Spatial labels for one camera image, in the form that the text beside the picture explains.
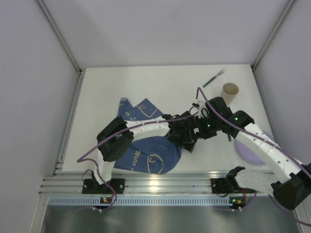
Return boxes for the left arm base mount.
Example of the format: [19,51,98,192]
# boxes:
[82,179,125,194]

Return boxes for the purple plate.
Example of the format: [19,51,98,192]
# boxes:
[234,138,265,166]

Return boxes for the perforated cable duct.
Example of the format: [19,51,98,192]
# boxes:
[49,196,245,206]

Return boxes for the fork with green handle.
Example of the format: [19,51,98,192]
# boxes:
[202,68,225,88]

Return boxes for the blue cloth placemat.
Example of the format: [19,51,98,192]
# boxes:
[114,98,182,174]

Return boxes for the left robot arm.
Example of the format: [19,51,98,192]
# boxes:
[93,112,190,185]

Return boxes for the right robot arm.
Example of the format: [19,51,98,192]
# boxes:
[190,97,311,210]

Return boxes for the aluminium rail frame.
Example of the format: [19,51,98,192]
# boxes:
[38,171,303,196]

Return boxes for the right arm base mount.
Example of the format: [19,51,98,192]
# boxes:
[210,166,256,198]

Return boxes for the beige cup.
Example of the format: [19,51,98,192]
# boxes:
[221,83,239,105]

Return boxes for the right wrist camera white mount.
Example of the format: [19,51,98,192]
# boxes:
[192,99,209,118]

